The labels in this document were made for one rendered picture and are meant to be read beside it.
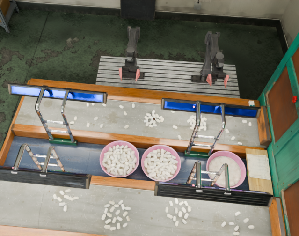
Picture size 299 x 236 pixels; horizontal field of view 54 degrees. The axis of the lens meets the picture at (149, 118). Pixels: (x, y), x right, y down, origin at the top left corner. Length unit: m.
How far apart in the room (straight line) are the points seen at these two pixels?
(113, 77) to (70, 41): 1.44
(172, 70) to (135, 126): 0.69
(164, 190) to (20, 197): 0.94
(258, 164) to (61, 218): 1.32
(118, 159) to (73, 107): 0.55
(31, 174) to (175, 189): 0.76
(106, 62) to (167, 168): 1.12
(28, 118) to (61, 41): 1.74
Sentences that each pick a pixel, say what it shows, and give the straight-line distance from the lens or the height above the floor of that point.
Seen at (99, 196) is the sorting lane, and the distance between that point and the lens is 1.96.
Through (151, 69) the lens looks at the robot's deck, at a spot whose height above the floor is 0.66.
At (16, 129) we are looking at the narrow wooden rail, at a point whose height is 0.76.
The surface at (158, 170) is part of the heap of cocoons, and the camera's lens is 2.03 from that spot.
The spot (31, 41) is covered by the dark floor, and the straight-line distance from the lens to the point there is 3.96.
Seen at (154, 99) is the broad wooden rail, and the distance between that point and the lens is 2.26.
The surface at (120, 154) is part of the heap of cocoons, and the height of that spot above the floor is 0.72.
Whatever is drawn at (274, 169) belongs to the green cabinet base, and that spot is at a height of 0.83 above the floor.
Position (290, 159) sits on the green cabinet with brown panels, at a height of 1.03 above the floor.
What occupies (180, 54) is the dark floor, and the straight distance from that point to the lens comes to 3.68.
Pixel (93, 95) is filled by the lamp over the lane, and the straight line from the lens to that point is 1.89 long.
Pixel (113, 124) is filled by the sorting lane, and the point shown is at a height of 0.74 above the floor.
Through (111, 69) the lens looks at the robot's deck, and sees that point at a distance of 2.58.
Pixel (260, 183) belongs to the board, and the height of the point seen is 0.78.
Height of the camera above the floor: 2.60
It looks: 58 degrees down
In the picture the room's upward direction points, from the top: 5 degrees clockwise
